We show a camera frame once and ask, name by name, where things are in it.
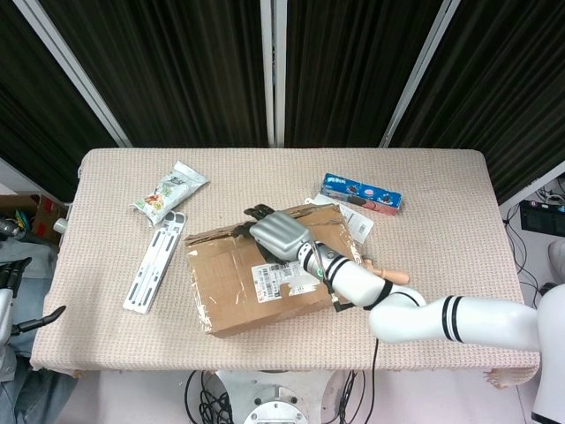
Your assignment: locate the white partition frame post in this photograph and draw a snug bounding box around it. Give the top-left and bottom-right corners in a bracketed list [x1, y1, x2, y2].
[378, 0, 463, 148]
[260, 0, 287, 148]
[12, 0, 132, 148]

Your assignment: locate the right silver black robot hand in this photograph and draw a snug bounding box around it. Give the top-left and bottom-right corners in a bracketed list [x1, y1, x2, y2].
[237, 203, 313, 262]

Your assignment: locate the blue cookie box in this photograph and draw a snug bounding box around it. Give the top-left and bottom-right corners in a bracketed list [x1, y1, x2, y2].
[320, 172, 403, 217]

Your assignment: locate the black hanging cable bundle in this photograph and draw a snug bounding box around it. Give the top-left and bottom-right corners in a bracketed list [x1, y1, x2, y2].
[334, 370, 368, 424]

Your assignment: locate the white blister card package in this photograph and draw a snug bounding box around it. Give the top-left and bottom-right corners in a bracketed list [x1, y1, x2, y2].
[304, 192, 375, 244]

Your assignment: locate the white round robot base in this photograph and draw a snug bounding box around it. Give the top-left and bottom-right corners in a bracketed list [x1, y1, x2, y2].
[211, 369, 341, 424]

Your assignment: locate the brown cardboard shipping box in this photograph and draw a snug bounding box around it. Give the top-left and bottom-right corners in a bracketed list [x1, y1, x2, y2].
[183, 201, 370, 339]

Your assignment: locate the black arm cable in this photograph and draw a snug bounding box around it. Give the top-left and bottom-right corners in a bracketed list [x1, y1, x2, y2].
[324, 246, 386, 424]

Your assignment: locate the black electronic device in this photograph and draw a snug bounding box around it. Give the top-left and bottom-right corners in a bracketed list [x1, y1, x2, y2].
[519, 199, 565, 231]

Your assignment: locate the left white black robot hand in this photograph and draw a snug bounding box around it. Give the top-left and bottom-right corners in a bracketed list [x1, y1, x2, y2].
[0, 257, 67, 345]

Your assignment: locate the beige wooden handle tool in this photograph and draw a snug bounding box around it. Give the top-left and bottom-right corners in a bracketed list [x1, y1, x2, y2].
[361, 258, 411, 285]

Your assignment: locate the white folding laptop stand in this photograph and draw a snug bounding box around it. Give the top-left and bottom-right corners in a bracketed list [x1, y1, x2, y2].
[122, 210, 188, 315]

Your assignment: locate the green white snack bag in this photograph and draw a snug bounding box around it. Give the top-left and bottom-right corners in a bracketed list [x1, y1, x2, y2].
[129, 160, 210, 228]

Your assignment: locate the brown cardboard floor box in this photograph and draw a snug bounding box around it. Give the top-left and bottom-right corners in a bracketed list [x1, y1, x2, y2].
[0, 193, 68, 246]

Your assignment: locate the beige woven tablecloth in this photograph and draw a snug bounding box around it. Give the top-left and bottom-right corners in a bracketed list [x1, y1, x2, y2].
[29, 148, 542, 390]

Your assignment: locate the black coiled cable bundle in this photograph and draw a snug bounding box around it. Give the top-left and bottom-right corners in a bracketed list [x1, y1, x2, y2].
[184, 369, 233, 424]

